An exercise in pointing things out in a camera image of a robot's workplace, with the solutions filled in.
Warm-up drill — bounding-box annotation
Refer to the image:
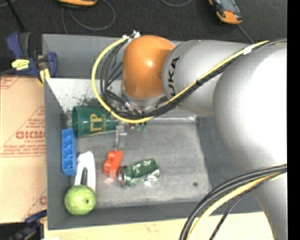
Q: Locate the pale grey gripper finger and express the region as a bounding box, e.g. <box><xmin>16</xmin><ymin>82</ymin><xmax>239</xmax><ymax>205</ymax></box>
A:
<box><xmin>121</xmin><ymin>125</ymin><xmax>128</xmax><ymax>149</ymax></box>
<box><xmin>115</xmin><ymin>125</ymin><xmax>122</xmax><ymax>151</ymax></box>

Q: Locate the grey metal bin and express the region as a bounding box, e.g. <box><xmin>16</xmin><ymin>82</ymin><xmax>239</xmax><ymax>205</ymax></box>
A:
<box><xmin>41</xmin><ymin>33</ymin><xmax>265</xmax><ymax>230</ymax></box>

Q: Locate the crushed green can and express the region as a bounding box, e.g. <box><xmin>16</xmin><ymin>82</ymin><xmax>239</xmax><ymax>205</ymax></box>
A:
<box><xmin>117</xmin><ymin>158</ymin><xmax>162</xmax><ymax>189</ymax></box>

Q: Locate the green cup with yellow print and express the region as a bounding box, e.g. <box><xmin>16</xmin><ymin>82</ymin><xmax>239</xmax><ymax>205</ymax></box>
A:
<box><xmin>71</xmin><ymin>105</ymin><xmax>120</xmax><ymax>138</ymax></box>

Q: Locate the brown cardboard board red print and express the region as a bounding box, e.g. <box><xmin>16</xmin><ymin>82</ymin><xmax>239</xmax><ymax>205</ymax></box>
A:
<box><xmin>0</xmin><ymin>74</ymin><xmax>48</xmax><ymax>225</ymax></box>

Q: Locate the green apple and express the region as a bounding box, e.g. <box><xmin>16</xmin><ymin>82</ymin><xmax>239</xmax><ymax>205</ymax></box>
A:
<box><xmin>63</xmin><ymin>184</ymin><xmax>97</xmax><ymax>217</ymax></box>

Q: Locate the white and grey plastic tool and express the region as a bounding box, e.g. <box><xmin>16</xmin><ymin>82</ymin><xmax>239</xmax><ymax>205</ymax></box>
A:
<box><xmin>73</xmin><ymin>150</ymin><xmax>97</xmax><ymax>193</ymax></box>

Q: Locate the orange toy block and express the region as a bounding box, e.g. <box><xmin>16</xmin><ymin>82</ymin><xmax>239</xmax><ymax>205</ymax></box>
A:
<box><xmin>102</xmin><ymin>149</ymin><xmax>124</xmax><ymax>180</ymax></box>

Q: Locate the blue toy brick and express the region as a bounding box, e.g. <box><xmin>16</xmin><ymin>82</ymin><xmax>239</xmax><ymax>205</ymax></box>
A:
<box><xmin>61</xmin><ymin>128</ymin><xmax>79</xmax><ymax>178</ymax></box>

